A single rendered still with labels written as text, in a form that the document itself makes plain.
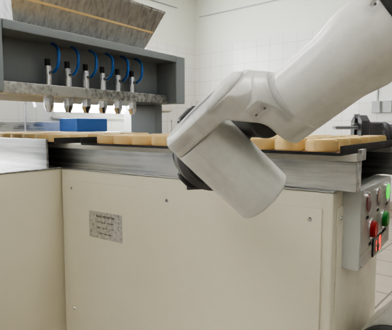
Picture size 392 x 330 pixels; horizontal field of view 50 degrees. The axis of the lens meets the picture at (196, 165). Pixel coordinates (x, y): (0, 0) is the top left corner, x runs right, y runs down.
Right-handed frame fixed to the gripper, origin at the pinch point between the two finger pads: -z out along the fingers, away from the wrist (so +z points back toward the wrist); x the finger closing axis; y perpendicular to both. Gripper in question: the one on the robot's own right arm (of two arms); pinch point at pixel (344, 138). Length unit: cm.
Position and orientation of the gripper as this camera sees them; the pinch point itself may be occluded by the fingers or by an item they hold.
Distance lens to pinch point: 117.2
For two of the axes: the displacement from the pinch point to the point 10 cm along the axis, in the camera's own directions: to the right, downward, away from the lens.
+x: 0.0, -10.0, -0.9
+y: 1.5, 0.9, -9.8
